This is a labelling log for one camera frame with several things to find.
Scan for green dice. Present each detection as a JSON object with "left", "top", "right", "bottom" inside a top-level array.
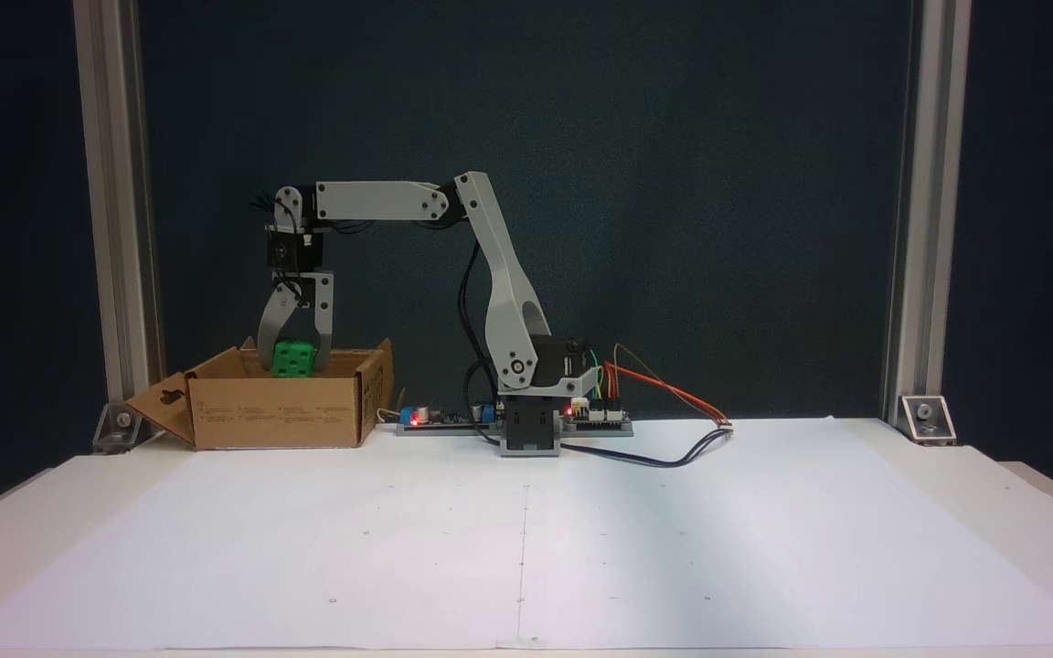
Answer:
[{"left": 271, "top": 339, "right": 318, "bottom": 378}]

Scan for brown cardboard box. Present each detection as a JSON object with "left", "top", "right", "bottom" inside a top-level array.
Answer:
[{"left": 124, "top": 336, "right": 395, "bottom": 451}]

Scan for blue circuit board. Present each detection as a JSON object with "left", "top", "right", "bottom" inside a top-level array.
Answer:
[{"left": 396, "top": 402, "right": 502, "bottom": 437}]

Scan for green circuit board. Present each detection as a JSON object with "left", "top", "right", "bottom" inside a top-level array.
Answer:
[{"left": 563, "top": 400, "right": 634, "bottom": 437}]

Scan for metal corner bracket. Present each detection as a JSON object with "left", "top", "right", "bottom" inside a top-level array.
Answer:
[
  {"left": 899, "top": 395, "right": 958, "bottom": 448},
  {"left": 92, "top": 402, "right": 162, "bottom": 454}
]

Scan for aluminium frame post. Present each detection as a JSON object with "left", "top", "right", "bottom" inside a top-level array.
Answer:
[
  {"left": 882, "top": 0, "right": 973, "bottom": 423},
  {"left": 72, "top": 0, "right": 168, "bottom": 432}
]

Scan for red orange wire bundle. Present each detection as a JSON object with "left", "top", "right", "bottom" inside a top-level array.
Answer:
[{"left": 603, "top": 344, "right": 734, "bottom": 427}]

